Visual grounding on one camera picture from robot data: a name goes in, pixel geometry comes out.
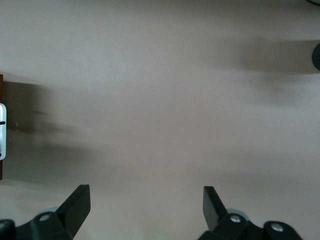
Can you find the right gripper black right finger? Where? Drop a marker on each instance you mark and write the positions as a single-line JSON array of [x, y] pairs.
[[217, 220]]

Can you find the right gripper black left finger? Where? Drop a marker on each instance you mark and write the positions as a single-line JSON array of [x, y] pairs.
[[72, 215]]

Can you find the black cylindrical object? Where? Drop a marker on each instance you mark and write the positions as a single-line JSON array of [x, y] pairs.
[[317, 56]]

